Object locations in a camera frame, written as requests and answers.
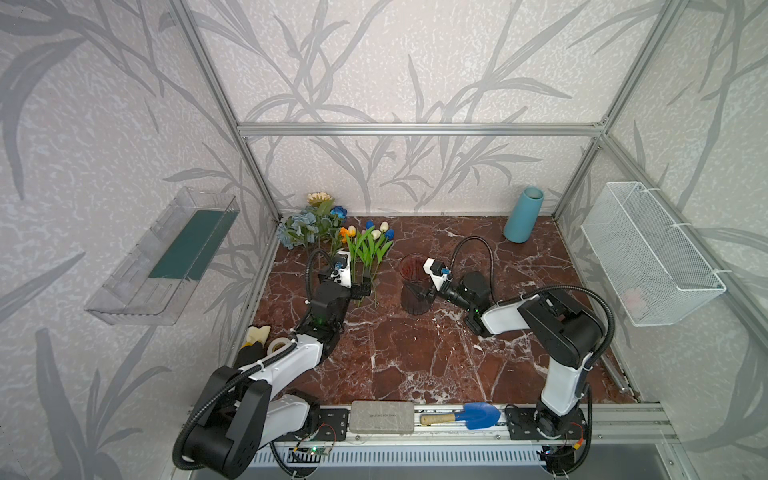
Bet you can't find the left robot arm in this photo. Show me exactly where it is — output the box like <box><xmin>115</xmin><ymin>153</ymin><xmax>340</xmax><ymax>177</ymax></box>
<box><xmin>171</xmin><ymin>278</ymin><xmax>372</xmax><ymax>479</ymax></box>

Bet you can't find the black work glove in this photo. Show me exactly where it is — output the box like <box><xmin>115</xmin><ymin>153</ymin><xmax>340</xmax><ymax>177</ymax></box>
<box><xmin>233</xmin><ymin>326</ymin><xmax>271</xmax><ymax>369</ymax></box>

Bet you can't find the teal hydrangea bouquet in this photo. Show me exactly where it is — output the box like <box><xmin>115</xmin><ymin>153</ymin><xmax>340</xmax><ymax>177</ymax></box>
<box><xmin>277</xmin><ymin>192</ymin><xmax>348</xmax><ymax>255</ymax></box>

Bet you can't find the red glass vase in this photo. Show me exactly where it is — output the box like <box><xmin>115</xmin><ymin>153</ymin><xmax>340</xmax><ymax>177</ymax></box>
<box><xmin>399</xmin><ymin>253</ymin><xmax>435</xmax><ymax>316</ymax></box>

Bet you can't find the small circuit board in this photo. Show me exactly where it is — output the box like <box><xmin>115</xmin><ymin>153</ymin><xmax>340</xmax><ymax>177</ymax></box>
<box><xmin>291</xmin><ymin>445</ymin><xmax>333</xmax><ymax>462</ymax></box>

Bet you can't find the clear plastic wall shelf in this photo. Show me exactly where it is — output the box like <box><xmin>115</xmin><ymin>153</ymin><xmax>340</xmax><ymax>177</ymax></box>
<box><xmin>85</xmin><ymin>187</ymin><xmax>240</xmax><ymax>326</ymax></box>

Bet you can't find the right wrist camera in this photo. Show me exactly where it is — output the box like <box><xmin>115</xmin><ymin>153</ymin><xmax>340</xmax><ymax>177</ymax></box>
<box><xmin>423</xmin><ymin>258</ymin><xmax>452</xmax><ymax>292</ymax></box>

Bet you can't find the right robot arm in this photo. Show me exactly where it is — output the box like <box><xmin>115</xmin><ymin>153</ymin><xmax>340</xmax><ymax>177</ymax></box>
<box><xmin>405</xmin><ymin>270</ymin><xmax>616</xmax><ymax>439</ymax></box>

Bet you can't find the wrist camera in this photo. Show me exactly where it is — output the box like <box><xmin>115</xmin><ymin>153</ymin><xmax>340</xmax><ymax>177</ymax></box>
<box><xmin>423</xmin><ymin>258</ymin><xmax>452</xmax><ymax>292</ymax></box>
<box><xmin>331</xmin><ymin>250</ymin><xmax>352</xmax><ymax>288</ymax></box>

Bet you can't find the teal ceramic vase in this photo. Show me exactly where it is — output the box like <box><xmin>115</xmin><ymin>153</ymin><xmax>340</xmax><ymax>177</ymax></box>
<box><xmin>503</xmin><ymin>186</ymin><xmax>544</xmax><ymax>244</ymax></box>

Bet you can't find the white tape roll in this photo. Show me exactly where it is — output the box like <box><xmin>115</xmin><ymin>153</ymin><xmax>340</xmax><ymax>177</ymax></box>
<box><xmin>267</xmin><ymin>337</ymin><xmax>291</xmax><ymax>355</ymax></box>

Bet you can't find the white wire basket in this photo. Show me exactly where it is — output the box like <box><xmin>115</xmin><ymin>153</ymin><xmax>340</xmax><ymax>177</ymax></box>
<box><xmin>581</xmin><ymin>181</ymin><xmax>727</xmax><ymax>327</ymax></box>

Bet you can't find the tulip bunch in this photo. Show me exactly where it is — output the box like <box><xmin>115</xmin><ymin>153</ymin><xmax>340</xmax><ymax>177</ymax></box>
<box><xmin>337</xmin><ymin>220</ymin><xmax>395</xmax><ymax>302</ymax></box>

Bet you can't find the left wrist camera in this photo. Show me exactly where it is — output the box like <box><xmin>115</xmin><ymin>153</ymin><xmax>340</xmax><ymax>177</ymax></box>
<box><xmin>331</xmin><ymin>250</ymin><xmax>352</xmax><ymax>288</ymax></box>

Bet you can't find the blue garden trowel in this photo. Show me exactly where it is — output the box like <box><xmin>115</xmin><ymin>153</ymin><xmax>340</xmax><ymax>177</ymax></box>
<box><xmin>420</xmin><ymin>402</ymin><xmax>501</xmax><ymax>430</ymax></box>

